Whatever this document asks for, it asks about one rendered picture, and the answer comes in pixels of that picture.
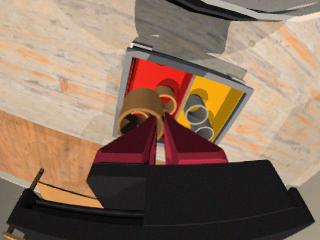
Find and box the grey metal bushing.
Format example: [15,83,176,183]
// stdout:
[183,94,209,125]
[190,118,214,140]

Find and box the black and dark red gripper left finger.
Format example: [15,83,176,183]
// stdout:
[92,114,157,165]

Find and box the yellow bin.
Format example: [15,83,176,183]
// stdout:
[177,75,244,142]

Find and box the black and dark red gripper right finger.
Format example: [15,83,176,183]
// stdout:
[164,112,228,165]

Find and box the bronze bushing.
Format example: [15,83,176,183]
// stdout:
[131,112,150,118]
[154,85,177,114]
[117,87,164,141]

